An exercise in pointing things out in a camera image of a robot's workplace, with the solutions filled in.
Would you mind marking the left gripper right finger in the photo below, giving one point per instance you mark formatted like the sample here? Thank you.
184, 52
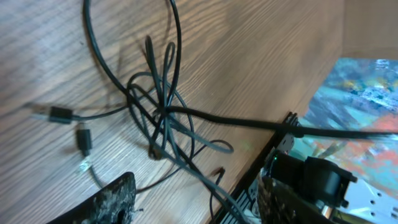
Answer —
278, 205

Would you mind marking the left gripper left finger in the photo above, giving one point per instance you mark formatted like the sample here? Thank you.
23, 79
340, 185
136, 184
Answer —
113, 204

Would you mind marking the colourful patterned floor mat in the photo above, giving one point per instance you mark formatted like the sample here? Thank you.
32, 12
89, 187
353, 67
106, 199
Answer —
358, 94

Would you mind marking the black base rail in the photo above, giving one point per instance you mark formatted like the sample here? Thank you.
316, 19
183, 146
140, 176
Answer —
246, 189

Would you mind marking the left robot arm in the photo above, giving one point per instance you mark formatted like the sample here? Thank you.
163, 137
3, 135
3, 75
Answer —
332, 191

